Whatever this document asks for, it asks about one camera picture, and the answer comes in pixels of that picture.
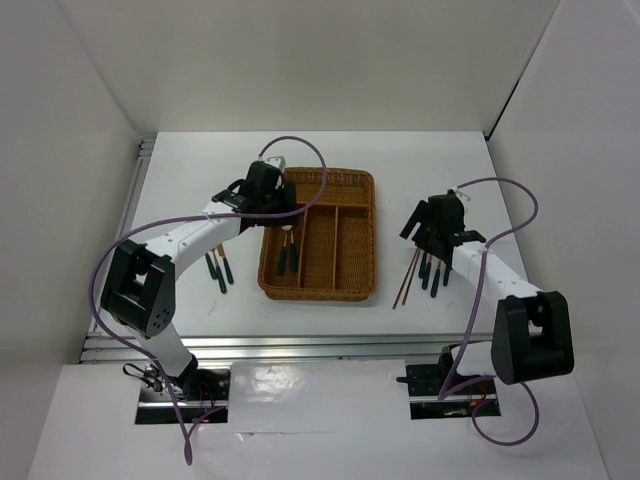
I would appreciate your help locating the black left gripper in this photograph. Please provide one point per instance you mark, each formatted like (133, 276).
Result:
(279, 191)

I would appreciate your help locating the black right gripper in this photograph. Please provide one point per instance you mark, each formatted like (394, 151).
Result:
(416, 218)

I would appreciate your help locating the gold knife green handle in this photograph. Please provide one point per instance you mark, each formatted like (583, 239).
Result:
(211, 267)
(425, 266)

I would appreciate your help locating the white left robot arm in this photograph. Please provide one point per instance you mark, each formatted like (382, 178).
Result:
(140, 290)

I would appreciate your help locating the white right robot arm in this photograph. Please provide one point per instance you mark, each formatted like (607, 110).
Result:
(531, 337)

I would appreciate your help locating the brown wicker cutlery tray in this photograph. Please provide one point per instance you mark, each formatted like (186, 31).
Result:
(336, 242)

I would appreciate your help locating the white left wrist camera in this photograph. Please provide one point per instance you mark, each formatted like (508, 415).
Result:
(278, 162)

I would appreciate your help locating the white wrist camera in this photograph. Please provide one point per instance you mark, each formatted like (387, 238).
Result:
(461, 195)
(278, 162)

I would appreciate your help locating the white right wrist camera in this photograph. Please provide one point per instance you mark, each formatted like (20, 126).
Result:
(461, 195)

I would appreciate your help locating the aluminium frame rail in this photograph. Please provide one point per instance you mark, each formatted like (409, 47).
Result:
(179, 172)

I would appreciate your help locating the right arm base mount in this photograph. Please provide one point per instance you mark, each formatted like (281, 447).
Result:
(424, 382)

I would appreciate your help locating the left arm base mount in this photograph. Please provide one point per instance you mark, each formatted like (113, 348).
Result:
(206, 400)

